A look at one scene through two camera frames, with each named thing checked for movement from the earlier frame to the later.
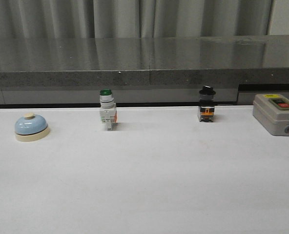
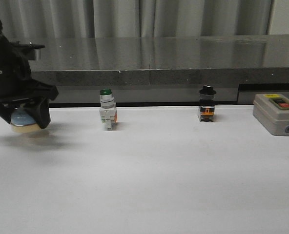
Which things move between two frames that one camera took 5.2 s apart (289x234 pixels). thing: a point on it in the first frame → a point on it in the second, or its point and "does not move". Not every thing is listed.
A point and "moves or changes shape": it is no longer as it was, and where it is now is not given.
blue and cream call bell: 31,128 moves or changes shape
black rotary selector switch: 206,106 does not move
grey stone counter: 153,69 does not move
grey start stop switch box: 278,116 does not move
